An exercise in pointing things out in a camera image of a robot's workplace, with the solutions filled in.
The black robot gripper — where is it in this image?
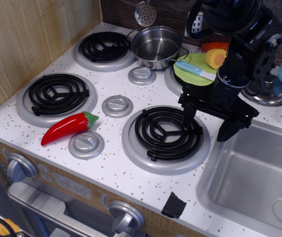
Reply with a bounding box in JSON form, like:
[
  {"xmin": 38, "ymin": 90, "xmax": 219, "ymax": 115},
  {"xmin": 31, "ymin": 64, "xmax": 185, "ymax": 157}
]
[{"xmin": 179, "ymin": 58, "xmax": 258, "ymax": 142}]

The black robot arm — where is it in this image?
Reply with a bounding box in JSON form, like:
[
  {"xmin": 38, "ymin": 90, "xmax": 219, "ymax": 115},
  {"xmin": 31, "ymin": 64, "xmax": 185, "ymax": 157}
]
[{"xmin": 179, "ymin": 0, "xmax": 282, "ymax": 142}]

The small steel pan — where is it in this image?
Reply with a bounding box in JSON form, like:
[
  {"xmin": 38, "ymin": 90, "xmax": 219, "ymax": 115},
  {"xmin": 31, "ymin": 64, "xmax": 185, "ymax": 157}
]
[{"xmin": 126, "ymin": 26, "xmax": 189, "ymax": 70}]

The red toy chili pepper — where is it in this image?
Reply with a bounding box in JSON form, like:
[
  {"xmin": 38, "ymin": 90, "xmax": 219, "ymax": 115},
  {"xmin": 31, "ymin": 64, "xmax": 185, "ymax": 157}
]
[{"xmin": 40, "ymin": 112, "xmax": 99, "ymax": 146}]

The green round plate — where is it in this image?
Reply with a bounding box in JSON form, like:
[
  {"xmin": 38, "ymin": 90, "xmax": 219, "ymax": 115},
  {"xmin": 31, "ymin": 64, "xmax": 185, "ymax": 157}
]
[{"xmin": 173, "ymin": 53, "xmax": 217, "ymax": 86}]

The front right black burner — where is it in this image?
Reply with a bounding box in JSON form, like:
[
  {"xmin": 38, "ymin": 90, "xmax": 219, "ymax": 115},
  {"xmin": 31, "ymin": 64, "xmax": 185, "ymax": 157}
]
[{"xmin": 121, "ymin": 106, "xmax": 211, "ymax": 175}]

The black burner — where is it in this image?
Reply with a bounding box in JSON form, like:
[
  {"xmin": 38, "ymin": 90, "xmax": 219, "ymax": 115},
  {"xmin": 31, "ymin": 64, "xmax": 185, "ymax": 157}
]
[
  {"xmin": 74, "ymin": 32, "xmax": 135, "ymax": 73},
  {"xmin": 121, "ymin": 106, "xmax": 211, "ymax": 175},
  {"xmin": 16, "ymin": 73, "xmax": 97, "ymax": 128}
]

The yellow toy corn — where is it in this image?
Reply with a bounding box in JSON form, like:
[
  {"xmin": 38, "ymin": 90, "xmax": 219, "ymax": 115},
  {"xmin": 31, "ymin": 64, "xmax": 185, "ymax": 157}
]
[{"xmin": 205, "ymin": 49, "xmax": 227, "ymax": 69}]

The steel pot lid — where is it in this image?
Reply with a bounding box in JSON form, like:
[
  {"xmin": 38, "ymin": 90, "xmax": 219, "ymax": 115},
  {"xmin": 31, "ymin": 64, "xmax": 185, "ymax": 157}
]
[{"xmin": 242, "ymin": 74, "xmax": 282, "ymax": 106}]

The orange toy carrot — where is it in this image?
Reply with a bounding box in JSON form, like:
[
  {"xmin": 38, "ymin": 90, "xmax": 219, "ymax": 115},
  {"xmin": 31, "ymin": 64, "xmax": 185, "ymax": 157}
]
[{"xmin": 201, "ymin": 41, "xmax": 229, "ymax": 52}]

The steel sink basin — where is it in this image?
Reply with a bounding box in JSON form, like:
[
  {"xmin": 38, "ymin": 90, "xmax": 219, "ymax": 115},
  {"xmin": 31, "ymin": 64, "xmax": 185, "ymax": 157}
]
[{"xmin": 197, "ymin": 121, "xmax": 282, "ymax": 237}]

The grey knob back centre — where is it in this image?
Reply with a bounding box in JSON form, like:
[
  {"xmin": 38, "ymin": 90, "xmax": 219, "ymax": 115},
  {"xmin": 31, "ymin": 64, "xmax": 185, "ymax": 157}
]
[{"xmin": 128, "ymin": 67, "xmax": 157, "ymax": 86}]

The grey knob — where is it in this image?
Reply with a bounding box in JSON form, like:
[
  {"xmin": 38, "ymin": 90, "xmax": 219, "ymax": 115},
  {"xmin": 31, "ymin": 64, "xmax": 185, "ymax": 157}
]
[
  {"xmin": 128, "ymin": 67, "xmax": 157, "ymax": 86},
  {"xmin": 102, "ymin": 95, "xmax": 133, "ymax": 118},
  {"xmin": 68, "ymin": 131, "xmax": 105, "ymax": 160}
]

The grey knob middle centre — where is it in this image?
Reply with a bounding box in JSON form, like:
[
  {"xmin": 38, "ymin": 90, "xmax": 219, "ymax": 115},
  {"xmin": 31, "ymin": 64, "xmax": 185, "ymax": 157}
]
[{"xmin": 102, "ymin": 95, "xmax": 133, "ymax": 118}]

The black tape patch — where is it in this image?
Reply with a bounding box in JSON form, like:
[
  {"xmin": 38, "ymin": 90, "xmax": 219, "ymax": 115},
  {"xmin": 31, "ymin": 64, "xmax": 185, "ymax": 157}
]
[{"xmin": 161, "ymin": 192, "xmax": 187, "ymax": 219}]

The hanging steel strainer spoon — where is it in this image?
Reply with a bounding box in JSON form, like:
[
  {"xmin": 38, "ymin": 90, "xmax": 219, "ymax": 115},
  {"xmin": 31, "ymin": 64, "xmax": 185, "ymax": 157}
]
[{"xmin": 134, "ymin": 0, "xmax": 156, "ymax": 27}]

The back left black burner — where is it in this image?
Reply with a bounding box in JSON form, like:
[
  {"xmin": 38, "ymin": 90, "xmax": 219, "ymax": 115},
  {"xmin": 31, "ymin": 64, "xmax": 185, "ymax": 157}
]
[{"xmin": 74, "ymin": 32, "xmax": 135, "ymax": 73}]

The grey knob front centre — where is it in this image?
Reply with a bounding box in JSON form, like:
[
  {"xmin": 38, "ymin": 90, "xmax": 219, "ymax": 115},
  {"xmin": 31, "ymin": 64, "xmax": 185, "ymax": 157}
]
[{"xmin": 68, "ymin": 131, "xmax": 105, "ymax": 160}]

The grey oven dial right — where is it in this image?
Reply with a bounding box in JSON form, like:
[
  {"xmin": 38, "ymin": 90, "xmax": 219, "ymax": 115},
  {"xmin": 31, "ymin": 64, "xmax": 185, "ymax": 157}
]
[{"xmin": 109, "ymin": 200, "xmax": 145, "ymax": 234}]

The grey oven dial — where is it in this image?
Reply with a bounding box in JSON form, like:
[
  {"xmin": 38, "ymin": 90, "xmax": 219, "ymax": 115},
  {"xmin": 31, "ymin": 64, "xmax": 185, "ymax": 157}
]
[
  {"xmin": 109, "ymin": 200, "xmax": 145, "ymax": 234},
  {"xmin": 6, "ymin": 153, "xmax": 38, "ymax": 182}
]

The oven clock display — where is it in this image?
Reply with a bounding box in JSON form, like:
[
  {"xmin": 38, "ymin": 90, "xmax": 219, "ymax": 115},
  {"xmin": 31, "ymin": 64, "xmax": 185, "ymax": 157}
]
[{"xmin": 53, "ymin": 173, "xmax": 91, "ymax": 199}]

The front left black burner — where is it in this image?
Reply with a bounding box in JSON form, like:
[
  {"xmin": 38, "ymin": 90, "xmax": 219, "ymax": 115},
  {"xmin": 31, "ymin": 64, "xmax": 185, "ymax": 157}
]
[{"xmin": 16, "ymin": 73, "xmax": 97, "ymax": 128}]

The grey oven dial left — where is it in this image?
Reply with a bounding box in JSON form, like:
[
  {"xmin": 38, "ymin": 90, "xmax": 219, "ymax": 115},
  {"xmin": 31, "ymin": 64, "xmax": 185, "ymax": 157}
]
[{"xmin": 6, "ymin": 153, "xmax": 38, "ymax": 182}]

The back right burner ring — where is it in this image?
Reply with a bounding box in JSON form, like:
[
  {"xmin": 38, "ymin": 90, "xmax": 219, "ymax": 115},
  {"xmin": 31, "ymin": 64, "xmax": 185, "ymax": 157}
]
[{"xmin": 163, "ymin": 66, "xmax": 191, "ymax": 97}]

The blue handled toy knife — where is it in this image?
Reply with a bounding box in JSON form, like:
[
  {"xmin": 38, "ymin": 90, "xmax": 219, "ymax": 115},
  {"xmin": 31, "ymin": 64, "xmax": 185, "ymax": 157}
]
[{"xmin": 175, "ymin": 61, "xmax": 216, "ymax": 81}]

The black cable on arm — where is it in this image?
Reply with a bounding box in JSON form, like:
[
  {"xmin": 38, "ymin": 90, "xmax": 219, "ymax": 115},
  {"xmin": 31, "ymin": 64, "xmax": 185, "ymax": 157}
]
[{"xmin": 186, "ymin": 0, "xmax": 213, "ymax": 40}]

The silver oven door handle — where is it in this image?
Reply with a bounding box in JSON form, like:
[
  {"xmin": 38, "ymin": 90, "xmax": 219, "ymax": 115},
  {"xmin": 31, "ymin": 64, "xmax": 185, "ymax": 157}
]
[{"xmin": 7, "ymin": 182, "xmax": 69, "ymax": 222}]

